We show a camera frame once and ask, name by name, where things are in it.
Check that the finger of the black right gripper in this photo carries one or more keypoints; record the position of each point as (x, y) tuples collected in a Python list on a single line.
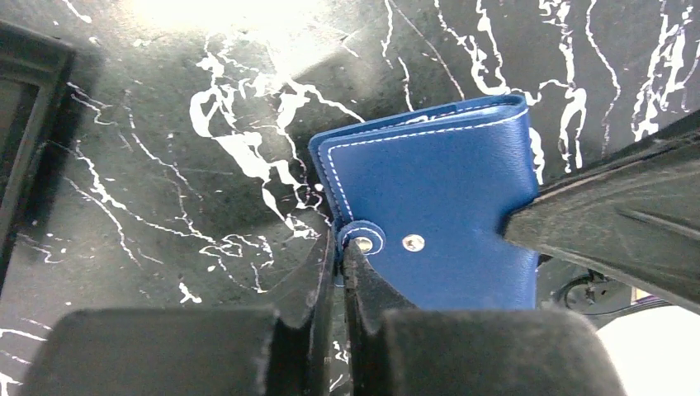
[(633, 215)]

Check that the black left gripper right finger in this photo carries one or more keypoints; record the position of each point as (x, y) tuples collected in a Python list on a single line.
[(398, 349)]

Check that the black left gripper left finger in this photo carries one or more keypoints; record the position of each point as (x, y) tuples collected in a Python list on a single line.
[(274, 349)]

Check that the blue leather card holder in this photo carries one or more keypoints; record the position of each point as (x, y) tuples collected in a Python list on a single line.
[(431, 191)]

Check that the black card box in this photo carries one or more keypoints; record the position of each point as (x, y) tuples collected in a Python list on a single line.
[(34, 72)]

